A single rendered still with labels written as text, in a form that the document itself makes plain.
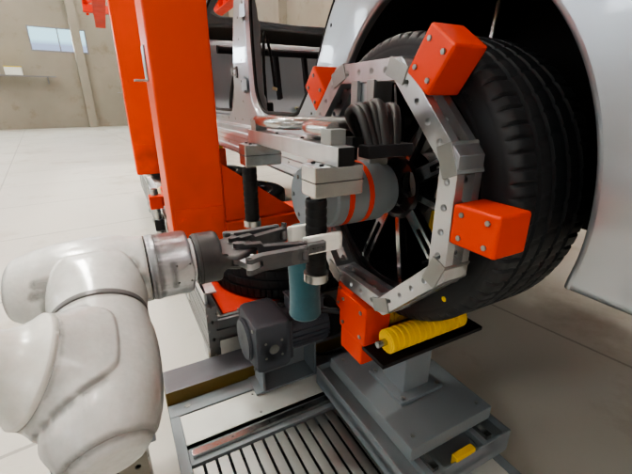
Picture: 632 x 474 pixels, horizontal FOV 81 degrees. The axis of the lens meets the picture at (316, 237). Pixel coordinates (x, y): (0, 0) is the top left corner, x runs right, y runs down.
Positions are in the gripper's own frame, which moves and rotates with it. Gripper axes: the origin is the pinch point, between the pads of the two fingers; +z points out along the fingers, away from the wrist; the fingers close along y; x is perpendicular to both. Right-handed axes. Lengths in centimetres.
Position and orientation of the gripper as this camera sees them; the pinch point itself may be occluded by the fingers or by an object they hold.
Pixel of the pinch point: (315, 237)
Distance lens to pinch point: 62.0
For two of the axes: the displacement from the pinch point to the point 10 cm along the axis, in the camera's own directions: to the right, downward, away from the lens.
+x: 0.0, -9.4, -3.5
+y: 4.7, 3.1, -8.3
